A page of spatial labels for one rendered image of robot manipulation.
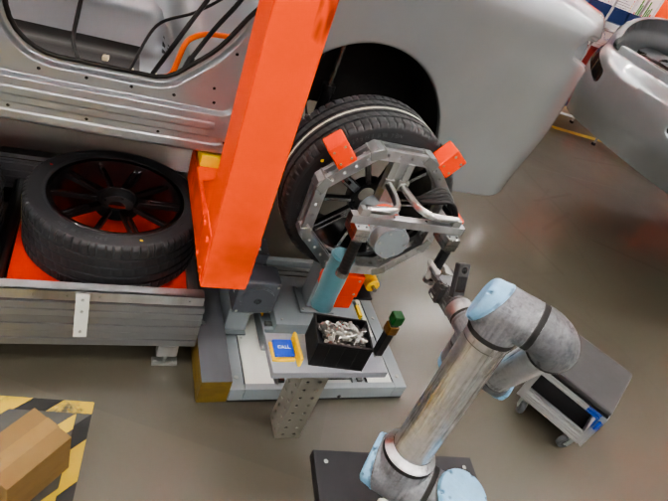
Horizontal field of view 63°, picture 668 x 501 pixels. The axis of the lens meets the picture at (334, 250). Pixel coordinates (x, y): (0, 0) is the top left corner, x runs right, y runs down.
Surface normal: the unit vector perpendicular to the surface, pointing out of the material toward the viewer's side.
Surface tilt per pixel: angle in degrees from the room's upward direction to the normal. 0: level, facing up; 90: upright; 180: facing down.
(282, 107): 90
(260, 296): 90
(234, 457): 0
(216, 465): 0
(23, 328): 90
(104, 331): 90
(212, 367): 0
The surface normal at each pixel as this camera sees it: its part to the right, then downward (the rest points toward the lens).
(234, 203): 0.26, 0.65
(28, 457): 0.33, -0.76
